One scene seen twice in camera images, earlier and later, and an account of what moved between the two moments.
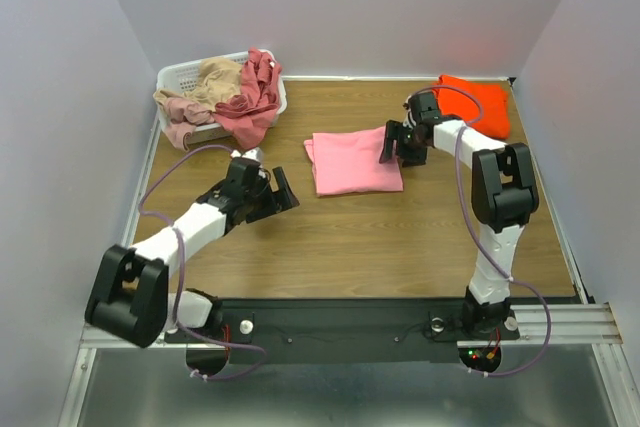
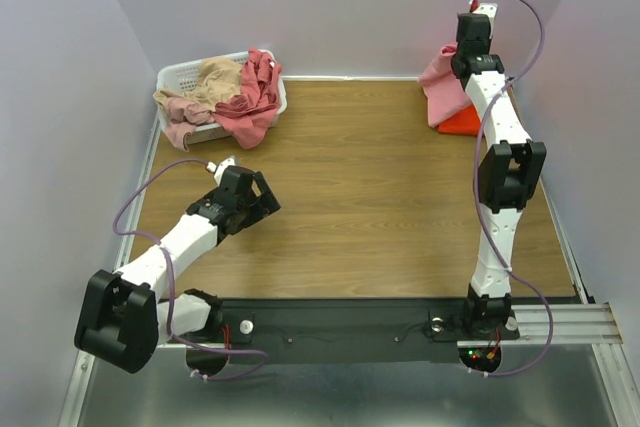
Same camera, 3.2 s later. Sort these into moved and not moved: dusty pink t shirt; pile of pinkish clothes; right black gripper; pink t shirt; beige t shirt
Moved: pink t shirt; right black gripper
Not moved: beige t shirt; dusty pink t shirt; pile of pinkish clothes
